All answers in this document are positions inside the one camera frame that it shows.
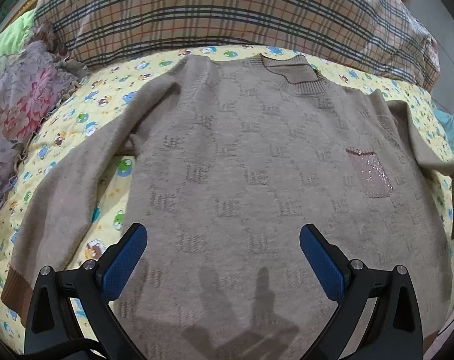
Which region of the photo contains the beige knitted sweater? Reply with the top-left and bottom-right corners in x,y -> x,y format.
2,55 -> 454,359

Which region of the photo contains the light blue cloth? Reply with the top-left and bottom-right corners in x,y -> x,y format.
434,108 -> 454,154

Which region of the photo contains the floral ruffled pillow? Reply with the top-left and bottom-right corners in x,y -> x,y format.
0,22 -> 89,209

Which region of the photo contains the yellow cartoon bear bedsheet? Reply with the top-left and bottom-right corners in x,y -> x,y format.
0,49 -> 454,353

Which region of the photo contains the green blanket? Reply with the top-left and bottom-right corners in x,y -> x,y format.
0,9 -> 35,57

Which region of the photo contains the plaid checkered quilt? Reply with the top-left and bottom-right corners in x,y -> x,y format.
34,0 -> 440,90

